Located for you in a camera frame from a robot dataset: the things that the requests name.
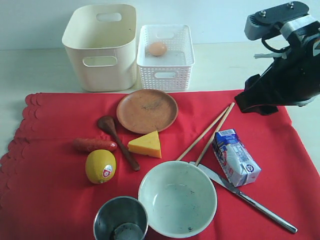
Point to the brown round plate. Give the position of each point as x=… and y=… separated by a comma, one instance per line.
x=147, y=110

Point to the pale green bowl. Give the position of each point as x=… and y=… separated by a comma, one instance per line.
x=179, y=198

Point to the dark wooden spoon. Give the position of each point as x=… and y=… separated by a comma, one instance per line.
x=107, y=124

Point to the cream plastic bin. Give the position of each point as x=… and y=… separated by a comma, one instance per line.
x=100, y=41

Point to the yellow lemon with sticker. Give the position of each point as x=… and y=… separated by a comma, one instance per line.
x=100, y=166

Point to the silver table knife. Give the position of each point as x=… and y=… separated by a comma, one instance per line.
x=217, y=178

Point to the red sausage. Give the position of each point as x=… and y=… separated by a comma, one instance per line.
x=91, y=144

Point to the yellow cheese wedge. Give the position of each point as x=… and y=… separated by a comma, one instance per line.
x=148, y=144

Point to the white perforated plastic basket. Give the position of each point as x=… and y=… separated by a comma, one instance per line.
x=172, y=70

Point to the red scalloped cloth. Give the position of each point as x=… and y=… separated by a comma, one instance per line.
x=45, y=193

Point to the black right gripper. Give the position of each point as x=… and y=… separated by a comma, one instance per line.
x=293, y=78

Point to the stainless steel cup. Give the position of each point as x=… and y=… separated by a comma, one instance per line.
x=121, y=218

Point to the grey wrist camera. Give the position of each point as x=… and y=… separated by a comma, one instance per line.
x=267, y=23

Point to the blue white milk carton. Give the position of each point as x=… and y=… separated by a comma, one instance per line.
x=236, y=162

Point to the left wooden chopstick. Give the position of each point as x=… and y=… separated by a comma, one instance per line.
x=202, y=134

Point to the brown egg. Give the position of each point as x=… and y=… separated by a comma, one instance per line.
x=157, y=49

